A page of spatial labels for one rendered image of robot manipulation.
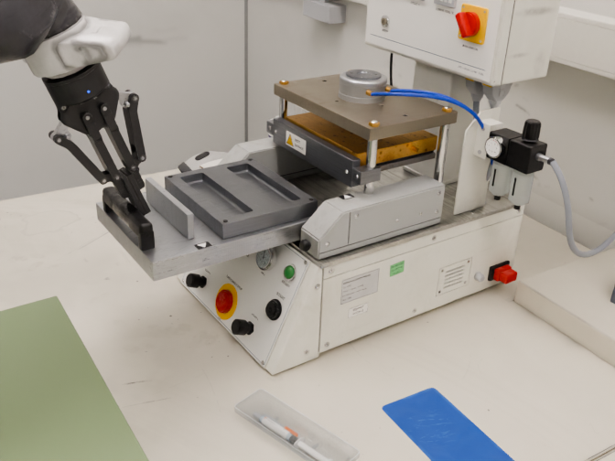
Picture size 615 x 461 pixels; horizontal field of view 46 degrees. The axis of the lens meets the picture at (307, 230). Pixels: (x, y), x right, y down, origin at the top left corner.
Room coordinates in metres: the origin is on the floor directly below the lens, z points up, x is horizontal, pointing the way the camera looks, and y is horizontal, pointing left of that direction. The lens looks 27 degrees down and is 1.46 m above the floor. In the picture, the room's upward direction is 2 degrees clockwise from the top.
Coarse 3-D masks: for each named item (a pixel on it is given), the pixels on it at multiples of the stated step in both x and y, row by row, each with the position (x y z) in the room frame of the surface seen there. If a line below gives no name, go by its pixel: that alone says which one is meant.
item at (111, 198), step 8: (104, 192) 0.97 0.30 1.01; (112, 192) 0.97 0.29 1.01; (104, 200) 0.97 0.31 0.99; (112, 200) 0.95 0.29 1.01; (120, 200) 0.94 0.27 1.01; (104, 208) 0.98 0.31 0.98; (112, 208) 0.95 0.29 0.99; (120, 208) 0.92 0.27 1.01; (128, 208) 0.92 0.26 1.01; (120, 216) 0.92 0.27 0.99; (128, 216) 0.90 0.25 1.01; (136, 216) 0.89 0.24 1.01; (144, 216) 0.89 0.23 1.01; (128, 224) 0.90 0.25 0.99; (136, 224) 0.87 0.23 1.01; (144, 224) 0.87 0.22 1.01; (136, 232) 0.87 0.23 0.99; (144, 232) 0.86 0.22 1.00; (152, 232) 0.87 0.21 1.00; (144, 240) 0.86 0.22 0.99; (152, 240) 0.87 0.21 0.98; (144, 248) 0.86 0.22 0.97; (152, 248) 0.87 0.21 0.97
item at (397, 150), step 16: (304, 128) 1.16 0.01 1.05; (320, 128) 1.15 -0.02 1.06; (336, 128) 1.15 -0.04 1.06; (336, 144) 1.08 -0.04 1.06; (352, 144) 1.08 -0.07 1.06; (384, 144) 1.09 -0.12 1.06; (400, 144) 1.09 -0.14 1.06; (416, 144) 1.11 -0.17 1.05; (432, 144) 1.13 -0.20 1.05; (384, 160) 1.07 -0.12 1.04; (400, 160) 1.09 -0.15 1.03; (416, 160) 1.11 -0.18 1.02
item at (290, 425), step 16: (256, 400) 0.80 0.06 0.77; (272, 400) 0.80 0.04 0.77; (256, 416) 0.76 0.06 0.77; (272, 416) 0.76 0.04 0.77; (288, 416) 0.76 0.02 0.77; (304, 416) 0.77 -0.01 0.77; (288, 432) 0.73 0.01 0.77; (304, 432) 0.74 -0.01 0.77; (320, 432) 0.74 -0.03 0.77; (304, 448) 0.71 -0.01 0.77; (320, 448) 0.71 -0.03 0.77; (336, 448) 0.71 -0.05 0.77; (352, 448) 0.71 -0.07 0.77
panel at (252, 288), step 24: (216, 264) 1.08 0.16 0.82; (240, 264) 1.04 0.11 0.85; (288, 264) 0.96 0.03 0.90; (192, 288) 1.10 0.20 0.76; (216, 288) 1.05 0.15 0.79; (240, 288) 1.01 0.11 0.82; (264, 288) 0.97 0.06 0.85; (288, 288) 0.94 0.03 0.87; (216, 312) 1.02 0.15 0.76; (240, 312) 0.98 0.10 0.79; (264, 312) 0.95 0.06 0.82; (288, 312) 0.91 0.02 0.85; (240, 336) 0.96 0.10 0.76; (264, 336) 0.92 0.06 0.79; (264, 360) 0.90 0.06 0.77
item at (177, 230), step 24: (144, 192) 1.06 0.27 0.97; (168, 192) 0.97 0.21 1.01; (168, 216) 0.95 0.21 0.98; (192, 216) 0.91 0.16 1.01; (120, 240) 0.93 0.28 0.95; (168, 240) 0.90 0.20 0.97; (192, 240) 0.90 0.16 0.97; (216, 240) 0.90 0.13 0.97; (240, 240) 0.91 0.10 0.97; (264, 240) 0.93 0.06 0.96; (288, 240) 0.96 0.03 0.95; (144, 264) 0.86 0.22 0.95; (168, 264) 0.85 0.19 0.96; (192, 264) 0.87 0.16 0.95
